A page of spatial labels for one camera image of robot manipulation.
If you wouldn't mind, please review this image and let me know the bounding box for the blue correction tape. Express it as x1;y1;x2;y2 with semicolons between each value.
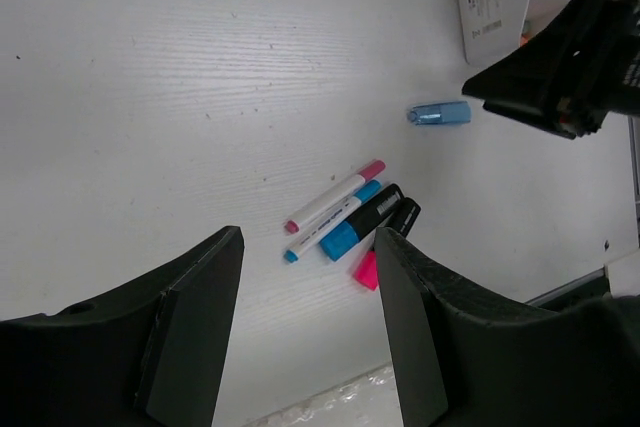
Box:
407;101;472;126

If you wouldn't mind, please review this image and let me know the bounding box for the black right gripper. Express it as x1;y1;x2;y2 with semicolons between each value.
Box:
462;0;639;140

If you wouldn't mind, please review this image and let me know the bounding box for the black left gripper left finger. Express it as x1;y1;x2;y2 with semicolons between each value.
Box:
1;226;244;426

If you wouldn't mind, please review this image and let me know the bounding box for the black highlighter blue cap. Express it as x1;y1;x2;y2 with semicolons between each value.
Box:
319;183;405;263

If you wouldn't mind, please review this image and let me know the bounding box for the white marker blue cap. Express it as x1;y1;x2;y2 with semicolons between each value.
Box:
283;179;381;263

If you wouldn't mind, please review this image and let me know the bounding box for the black highlighter pink cap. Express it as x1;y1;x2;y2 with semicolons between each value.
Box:
353;197;422;292

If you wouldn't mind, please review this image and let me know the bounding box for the aluminium rail right side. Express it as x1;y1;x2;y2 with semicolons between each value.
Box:
527;267;611;312

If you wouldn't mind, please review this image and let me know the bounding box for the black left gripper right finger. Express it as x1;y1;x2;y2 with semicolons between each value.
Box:
375;228;639;426

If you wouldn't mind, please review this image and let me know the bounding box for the white marker pink cap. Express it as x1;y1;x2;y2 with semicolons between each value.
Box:
284;159;386;234

